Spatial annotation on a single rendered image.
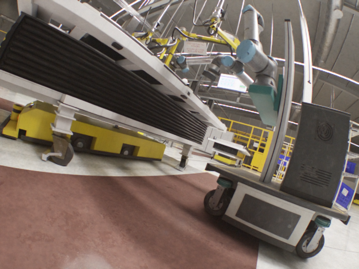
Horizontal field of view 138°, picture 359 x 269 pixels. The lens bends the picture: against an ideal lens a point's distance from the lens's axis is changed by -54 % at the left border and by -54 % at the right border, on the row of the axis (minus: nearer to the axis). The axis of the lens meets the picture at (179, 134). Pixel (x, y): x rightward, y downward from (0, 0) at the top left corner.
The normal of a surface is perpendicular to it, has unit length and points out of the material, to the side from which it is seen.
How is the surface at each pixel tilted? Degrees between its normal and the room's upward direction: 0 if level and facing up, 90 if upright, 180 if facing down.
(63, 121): 90
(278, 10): 175
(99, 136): 90
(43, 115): 90
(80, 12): 90
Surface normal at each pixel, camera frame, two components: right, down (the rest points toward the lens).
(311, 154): -0.63, -0.24
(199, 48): 0.06, 0.00
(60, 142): 0.46, 0.15
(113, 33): 0.79, 0.27
